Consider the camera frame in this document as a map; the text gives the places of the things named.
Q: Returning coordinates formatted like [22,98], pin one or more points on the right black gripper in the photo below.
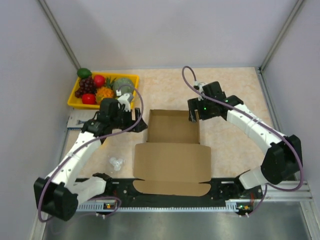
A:
[194,104]

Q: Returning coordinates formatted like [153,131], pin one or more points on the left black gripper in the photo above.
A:
[140,125]

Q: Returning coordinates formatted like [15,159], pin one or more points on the clear plastic wrap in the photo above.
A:
[117,163]

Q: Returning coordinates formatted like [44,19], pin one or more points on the brown cardboard box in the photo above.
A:
[172,161]

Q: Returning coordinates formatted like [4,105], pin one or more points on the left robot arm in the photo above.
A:
[59,194]

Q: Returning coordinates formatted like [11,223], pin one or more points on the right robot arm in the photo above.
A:
[282,154]

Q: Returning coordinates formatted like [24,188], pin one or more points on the green melon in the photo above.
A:
[122,86]

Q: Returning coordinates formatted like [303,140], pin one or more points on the orange pineapple toy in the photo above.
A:
[106,91]

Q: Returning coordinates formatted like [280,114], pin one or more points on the red apple lower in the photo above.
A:
[88,99]

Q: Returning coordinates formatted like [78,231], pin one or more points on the red apple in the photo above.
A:
[88,99]
[99,81]

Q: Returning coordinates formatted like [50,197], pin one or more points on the red apple upper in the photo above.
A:
[99,81]

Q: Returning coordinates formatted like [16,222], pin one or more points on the razor blister pack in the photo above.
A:
[78,117]

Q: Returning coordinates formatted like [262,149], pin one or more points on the dark red grape bunch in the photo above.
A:
[86,86]

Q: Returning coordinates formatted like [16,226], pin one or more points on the yellow plastic tray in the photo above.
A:
[76,103]

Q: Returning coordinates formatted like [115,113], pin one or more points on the green avocado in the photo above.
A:
[83,73]

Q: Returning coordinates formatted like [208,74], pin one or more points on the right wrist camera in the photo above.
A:
[199,86]

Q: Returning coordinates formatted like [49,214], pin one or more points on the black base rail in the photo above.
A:
[221,190]

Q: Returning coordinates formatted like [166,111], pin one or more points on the grey cable duct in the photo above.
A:
[109,206]

